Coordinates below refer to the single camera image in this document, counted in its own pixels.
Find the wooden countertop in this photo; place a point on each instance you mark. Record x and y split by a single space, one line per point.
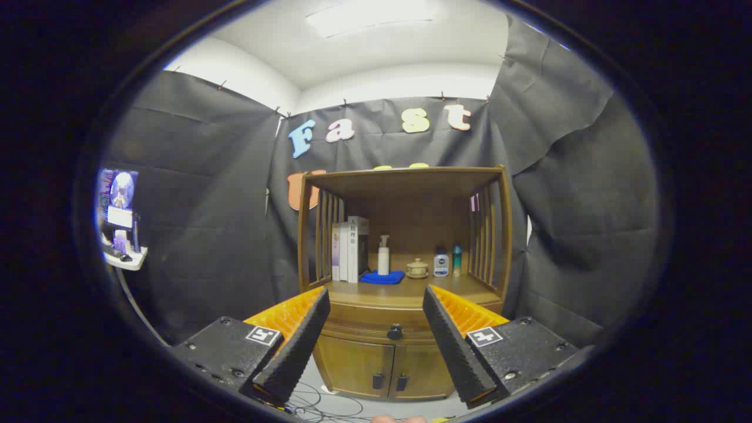
388 292

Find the white side shelf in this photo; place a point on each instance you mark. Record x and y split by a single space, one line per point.
132 261

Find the computer monitor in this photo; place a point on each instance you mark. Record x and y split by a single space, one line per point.
120 194

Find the white pump bottle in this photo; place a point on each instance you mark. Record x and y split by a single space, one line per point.
383 261

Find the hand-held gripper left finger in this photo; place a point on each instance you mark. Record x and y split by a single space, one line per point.
299 352

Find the wooden drawer with black knob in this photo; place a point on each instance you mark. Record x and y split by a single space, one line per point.
364 323

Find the white lotion bottle blue cap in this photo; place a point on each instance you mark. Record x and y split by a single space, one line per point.
441 265

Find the ceiling light panel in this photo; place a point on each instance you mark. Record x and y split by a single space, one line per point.
370 17

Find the thin white book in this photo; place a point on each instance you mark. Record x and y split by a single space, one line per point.
344 252

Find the beige lidded teacup with saucer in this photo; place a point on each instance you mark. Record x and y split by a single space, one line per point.
417 269

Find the thick white and black book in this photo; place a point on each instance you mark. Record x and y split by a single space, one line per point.
354 252

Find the thin purple book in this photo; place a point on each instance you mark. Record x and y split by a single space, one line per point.
336 252

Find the wooden cabinet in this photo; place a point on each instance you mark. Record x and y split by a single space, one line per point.
405 182

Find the blue folded cloth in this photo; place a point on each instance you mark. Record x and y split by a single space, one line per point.
382 278

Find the black backdrop cloth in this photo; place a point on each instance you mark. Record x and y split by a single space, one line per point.
205 205

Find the wooden cabinet door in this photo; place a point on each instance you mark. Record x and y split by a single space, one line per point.
352 364
423 373

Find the slim teal bottle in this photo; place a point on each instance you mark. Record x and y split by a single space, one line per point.
456 261

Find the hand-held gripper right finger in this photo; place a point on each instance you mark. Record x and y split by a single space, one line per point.
455 352

